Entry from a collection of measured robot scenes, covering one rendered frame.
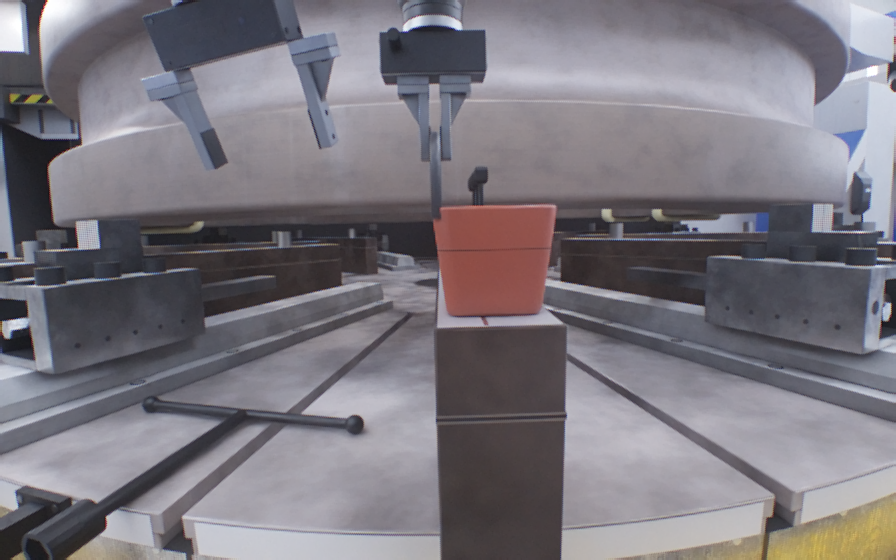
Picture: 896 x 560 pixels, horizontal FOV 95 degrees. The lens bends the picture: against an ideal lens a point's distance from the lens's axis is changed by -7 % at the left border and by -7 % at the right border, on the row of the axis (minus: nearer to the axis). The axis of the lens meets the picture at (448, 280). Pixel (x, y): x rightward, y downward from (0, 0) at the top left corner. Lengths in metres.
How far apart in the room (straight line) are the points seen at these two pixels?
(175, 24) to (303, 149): 0.82
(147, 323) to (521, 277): 1.20
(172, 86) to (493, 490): 0.54
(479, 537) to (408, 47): 0.58
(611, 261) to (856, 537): 1.95
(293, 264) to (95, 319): 1.59
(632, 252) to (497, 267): 2.34
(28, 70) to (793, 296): 4.87
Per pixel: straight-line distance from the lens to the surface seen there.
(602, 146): 1.30
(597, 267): 2.90
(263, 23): 0.47
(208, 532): 0.93
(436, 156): 0.49
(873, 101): 7.29
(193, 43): 0.51
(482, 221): 0.48
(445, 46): 0.59
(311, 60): 0.47
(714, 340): 1.73
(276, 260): 2.78
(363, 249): 4.57
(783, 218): 1.63
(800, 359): 1.60
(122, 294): 1.45
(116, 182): 1.81
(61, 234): 3.60
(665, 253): 2.75
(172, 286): 1.53
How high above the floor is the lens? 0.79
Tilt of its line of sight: 7 degrees down
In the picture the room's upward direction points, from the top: 1 degrees counter-clockwise
